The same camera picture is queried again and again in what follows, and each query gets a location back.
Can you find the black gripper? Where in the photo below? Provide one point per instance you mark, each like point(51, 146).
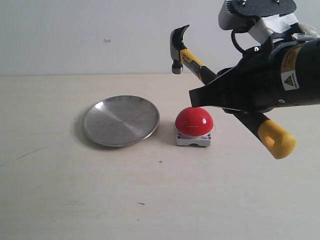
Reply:
point(291, 77)

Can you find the black yellow claw hammer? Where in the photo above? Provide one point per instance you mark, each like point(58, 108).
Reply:
point(242, 91)

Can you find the red dome push button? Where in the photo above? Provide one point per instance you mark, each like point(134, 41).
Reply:
point(194, 126)

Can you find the round steel plate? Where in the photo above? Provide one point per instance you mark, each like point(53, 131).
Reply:
point(120, 121)

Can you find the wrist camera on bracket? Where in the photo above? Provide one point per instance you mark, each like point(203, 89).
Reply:
point(259, 18)

